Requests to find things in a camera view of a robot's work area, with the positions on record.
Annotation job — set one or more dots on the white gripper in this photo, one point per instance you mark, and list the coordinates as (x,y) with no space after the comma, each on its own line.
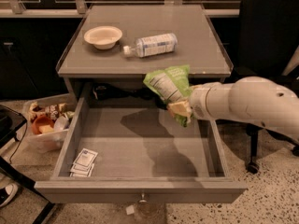
(200,103)

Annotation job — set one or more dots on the green rice chip bag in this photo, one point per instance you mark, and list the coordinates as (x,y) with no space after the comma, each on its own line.
(171,84)

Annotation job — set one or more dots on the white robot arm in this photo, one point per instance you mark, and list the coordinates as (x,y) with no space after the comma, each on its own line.
(254,100)

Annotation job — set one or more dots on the grey cabinet with counter top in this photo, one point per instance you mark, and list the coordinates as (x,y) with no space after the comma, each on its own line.
(198,46)

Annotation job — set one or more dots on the open grey top drawer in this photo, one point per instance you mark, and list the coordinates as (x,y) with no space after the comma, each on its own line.
(141,149)

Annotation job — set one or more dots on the silver drawer knob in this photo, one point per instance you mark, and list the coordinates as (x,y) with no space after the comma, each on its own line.
(143,199)

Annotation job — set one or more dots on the white tag under drawer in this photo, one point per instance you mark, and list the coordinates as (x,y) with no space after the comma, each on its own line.
(130,210)

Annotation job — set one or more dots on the clear plastic water bottle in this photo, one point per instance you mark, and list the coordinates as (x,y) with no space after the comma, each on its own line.
(152,45)

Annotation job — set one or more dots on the white bowl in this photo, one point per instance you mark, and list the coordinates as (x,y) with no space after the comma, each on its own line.
(103,37)

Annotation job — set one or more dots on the white paper packets stack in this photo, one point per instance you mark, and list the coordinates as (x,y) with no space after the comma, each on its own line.
(83,164)

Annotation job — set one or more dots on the black office chair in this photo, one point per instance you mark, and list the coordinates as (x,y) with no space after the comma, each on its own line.
(268,38)

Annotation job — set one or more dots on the clear plastic storage bin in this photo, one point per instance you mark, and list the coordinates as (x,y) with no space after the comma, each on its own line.
(60,109)

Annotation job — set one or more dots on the orange bowl in bin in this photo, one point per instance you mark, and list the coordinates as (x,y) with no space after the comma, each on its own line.
(42,125)

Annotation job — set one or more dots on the black and white shoe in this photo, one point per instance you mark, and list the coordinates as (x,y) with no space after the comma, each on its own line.
(7,193)

